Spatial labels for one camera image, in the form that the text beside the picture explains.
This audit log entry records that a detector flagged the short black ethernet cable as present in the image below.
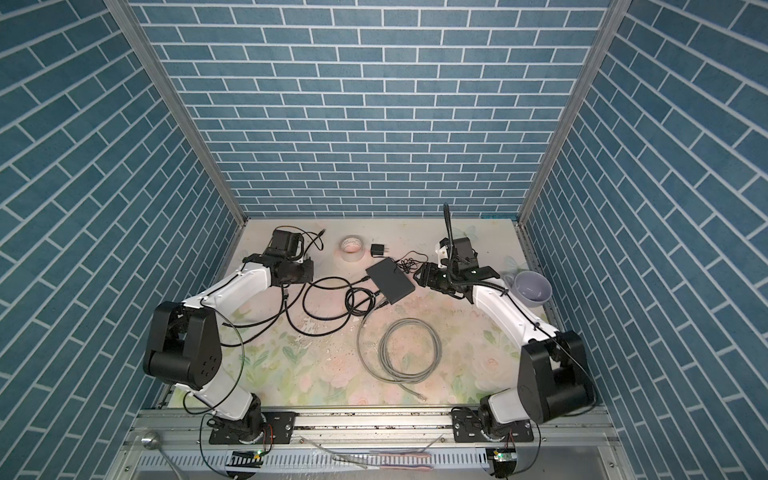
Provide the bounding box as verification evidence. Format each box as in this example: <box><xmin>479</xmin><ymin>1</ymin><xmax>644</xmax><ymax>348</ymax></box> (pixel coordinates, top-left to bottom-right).
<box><xmin>302</xmin><ymin>227</ymin><xmax>370</xmax><ymax>289</ymax></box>

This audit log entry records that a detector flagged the long black cable pair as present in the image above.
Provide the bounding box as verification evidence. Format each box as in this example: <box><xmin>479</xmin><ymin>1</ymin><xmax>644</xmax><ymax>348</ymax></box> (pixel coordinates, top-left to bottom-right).
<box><xmin>218</xmin><ymin>275</ymin><xmax>361</xmax><ymax>349</ymax></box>

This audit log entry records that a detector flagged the black network switch box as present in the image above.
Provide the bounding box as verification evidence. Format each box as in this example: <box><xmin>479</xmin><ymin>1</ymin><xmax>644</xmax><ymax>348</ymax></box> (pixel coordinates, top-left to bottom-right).
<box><xmin>366</xmin><ymin>258</ymin><xmax>415</xmax><ymax>305</ymax></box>

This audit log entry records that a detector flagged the grey ethernet cable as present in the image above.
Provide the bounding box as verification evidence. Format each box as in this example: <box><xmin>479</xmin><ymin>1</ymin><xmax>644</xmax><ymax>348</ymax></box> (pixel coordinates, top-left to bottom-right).
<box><xmin>356</xmin><ymin>302</ymin><xmax>444</xmax><ymax>402</ymax></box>

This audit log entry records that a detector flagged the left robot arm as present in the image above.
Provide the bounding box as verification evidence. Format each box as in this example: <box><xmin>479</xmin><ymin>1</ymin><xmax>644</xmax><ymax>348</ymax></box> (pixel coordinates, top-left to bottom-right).
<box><xmin>143</xmin><ymin>228</ymin><xmax>314</xmax><ymax>430</ymax></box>

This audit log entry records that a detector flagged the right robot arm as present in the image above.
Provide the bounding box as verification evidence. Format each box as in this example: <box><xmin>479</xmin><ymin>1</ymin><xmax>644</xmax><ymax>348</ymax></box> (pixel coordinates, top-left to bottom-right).
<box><xmin>414</xmin><ymin>237</ymin><xmax>597</xmax><ymax>427</ymax></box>

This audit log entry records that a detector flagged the clear tape roll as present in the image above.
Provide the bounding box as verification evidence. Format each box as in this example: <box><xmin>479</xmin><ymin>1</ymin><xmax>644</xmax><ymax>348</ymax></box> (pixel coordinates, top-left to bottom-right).
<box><xmin>338</xmin><ymin>235</ymin><xmax>366</xmax><ymax>263</ymax></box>

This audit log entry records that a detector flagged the lavender ceramic mug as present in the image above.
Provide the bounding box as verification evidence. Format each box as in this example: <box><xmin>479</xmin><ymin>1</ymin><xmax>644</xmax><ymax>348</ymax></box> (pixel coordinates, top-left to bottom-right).
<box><xmin>502</xmin><ymin>271</ymin><xmax>553</xmax><ymax>308</ymax></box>

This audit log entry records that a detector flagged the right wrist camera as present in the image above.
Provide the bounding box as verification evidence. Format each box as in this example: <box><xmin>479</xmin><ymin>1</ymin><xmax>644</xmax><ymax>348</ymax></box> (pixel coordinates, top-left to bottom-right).
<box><xmin>436</xmin><ymin>238</ymin><xmax>450</xmax><ymax>269</ymax></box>

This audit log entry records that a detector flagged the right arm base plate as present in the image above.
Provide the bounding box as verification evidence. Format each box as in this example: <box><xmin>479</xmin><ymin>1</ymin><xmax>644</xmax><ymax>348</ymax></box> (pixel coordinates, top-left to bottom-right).
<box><xmin>450</xmin><ymin>406</ymin><xmax>534</xmax><ymax>443</ymax></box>

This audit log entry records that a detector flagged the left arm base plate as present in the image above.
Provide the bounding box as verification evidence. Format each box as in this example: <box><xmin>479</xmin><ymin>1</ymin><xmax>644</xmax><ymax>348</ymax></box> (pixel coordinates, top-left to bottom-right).
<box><xmin>206</xmin><ymin>411</ymin><xmax>297</xmax><ymax>446</ymax></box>

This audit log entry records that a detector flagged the aluminium mounting rail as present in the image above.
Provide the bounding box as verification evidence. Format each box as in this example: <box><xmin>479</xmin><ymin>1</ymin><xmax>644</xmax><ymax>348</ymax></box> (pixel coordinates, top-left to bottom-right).
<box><xmin>108</xmin><ymin>406</ymin><xmax>633</xmax><ymax>479</ymax></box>

